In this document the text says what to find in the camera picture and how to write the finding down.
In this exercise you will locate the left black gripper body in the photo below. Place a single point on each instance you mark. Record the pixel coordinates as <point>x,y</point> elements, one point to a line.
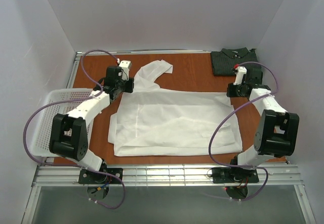
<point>129,85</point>

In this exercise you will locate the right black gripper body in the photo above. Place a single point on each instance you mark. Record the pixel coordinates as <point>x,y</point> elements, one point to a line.
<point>231,90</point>

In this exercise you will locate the white long sleeve shirt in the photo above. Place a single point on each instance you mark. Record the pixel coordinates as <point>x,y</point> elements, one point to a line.
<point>153,121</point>

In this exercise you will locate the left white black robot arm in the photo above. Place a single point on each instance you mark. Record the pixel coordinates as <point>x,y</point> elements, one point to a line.
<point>69,133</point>

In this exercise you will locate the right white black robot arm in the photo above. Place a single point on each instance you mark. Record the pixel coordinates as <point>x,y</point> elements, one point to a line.
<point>276,134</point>

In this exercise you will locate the folded dark green shirt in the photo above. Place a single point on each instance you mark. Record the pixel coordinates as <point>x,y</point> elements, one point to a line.
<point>224,61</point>

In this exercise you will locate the white plastic basket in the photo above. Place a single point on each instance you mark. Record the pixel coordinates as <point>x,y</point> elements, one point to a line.
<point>39,145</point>

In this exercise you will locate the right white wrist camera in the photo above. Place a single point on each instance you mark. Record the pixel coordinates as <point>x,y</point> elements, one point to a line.
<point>240,72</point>

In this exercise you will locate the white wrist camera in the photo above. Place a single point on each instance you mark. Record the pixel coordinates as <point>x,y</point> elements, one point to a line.
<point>240,72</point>
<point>125,65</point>

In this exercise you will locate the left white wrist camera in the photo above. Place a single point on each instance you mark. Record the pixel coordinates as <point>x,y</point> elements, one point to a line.
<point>125,65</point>

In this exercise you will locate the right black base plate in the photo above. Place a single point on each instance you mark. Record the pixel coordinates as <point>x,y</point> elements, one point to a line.
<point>227,175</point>

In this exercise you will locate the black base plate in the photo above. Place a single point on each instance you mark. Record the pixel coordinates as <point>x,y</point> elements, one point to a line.
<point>227,175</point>
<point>101,176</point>

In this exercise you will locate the aluminium table frame rail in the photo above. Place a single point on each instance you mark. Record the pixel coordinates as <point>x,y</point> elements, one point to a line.
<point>160,175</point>

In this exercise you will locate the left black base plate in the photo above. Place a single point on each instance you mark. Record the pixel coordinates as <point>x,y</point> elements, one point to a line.
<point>101,176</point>

